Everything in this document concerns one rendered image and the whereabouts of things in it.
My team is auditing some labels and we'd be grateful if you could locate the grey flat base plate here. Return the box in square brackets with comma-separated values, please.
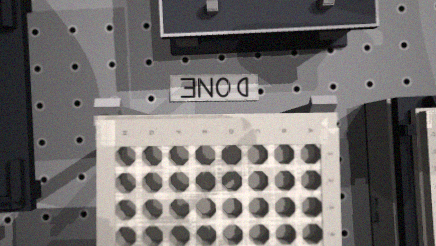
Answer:
[0, 0, 436, 246]

